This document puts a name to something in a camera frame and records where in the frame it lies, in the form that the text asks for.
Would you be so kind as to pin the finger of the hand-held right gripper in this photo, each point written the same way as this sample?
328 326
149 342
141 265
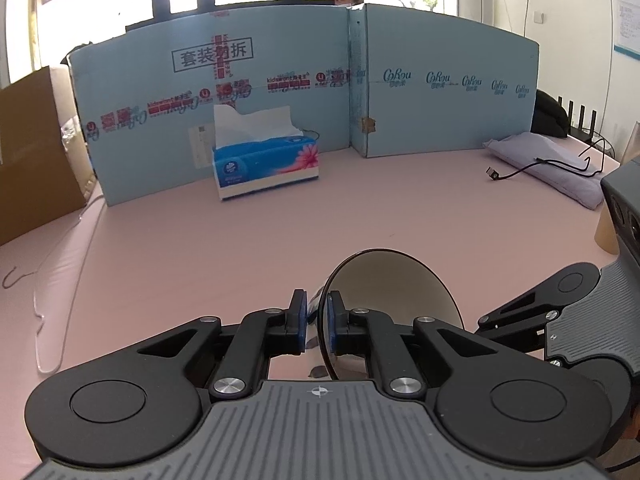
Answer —
520 317

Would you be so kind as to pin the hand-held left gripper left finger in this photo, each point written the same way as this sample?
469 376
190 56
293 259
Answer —
300 327

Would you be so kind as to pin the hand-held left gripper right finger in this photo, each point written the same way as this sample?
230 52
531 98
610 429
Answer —
334 330

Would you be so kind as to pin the white bowl with dark rim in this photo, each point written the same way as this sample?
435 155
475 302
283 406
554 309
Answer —
395 285

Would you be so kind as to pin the blue floral tissue box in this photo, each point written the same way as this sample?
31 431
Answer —
265 165

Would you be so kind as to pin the brown paper cup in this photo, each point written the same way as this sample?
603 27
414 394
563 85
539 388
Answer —
606 235

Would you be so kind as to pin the lilac pillow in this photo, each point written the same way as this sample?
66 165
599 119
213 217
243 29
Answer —
525 152

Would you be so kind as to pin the black router with antennas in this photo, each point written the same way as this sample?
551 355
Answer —
582 132

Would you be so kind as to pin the black bag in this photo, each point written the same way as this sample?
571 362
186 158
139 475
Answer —
547 115

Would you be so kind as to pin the light blue blue-printed cardboard panel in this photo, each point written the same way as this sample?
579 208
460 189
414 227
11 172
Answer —
440 120

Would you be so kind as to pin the light blue red-printed cardboard panel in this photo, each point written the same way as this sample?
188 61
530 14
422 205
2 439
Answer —
150 85

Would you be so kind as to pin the brown cardboard box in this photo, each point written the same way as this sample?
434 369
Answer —
35 160

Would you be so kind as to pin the wall poster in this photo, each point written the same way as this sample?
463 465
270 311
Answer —
627 20

